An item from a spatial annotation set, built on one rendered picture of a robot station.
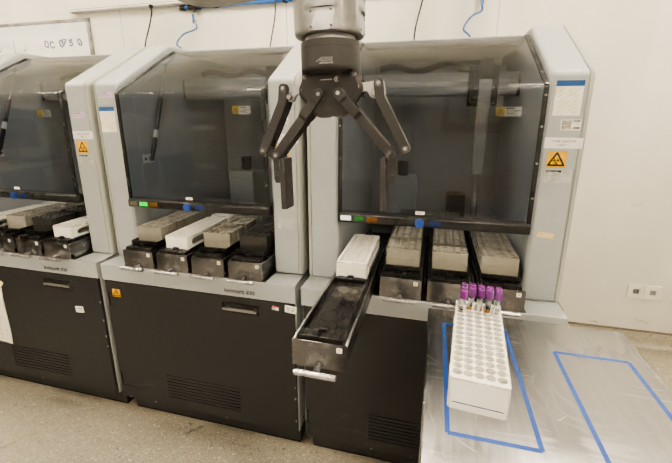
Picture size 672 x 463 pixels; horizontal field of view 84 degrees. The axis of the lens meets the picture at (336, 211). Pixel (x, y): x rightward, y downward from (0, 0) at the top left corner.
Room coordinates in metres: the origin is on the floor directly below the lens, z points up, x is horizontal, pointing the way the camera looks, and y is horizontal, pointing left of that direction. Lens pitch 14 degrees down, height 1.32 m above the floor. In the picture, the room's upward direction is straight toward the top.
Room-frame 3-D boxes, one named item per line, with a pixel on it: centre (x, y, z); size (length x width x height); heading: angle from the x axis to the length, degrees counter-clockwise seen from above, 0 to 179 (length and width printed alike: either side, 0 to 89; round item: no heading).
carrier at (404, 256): (1.20, -0.23, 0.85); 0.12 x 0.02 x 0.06; 76
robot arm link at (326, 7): (0.51, 0.01, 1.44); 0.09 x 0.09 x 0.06
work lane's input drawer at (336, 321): (1.08, -0.04, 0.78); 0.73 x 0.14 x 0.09; 166
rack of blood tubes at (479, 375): (0.68, -0.29, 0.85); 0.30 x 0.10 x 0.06; 160
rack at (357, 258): (1.25, -0.09, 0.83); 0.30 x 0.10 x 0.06; 166
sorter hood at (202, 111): (1.63, 0.47, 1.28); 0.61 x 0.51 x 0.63; 76
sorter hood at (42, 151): (1.84, 1.30, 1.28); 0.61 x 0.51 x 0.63; 76
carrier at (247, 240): (1.34, 0.31, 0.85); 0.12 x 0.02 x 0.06; 76
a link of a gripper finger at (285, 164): (0.52, 0.07, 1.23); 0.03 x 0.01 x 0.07; 166
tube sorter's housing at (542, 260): (1.60, -0.41, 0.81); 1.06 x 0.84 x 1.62; 166
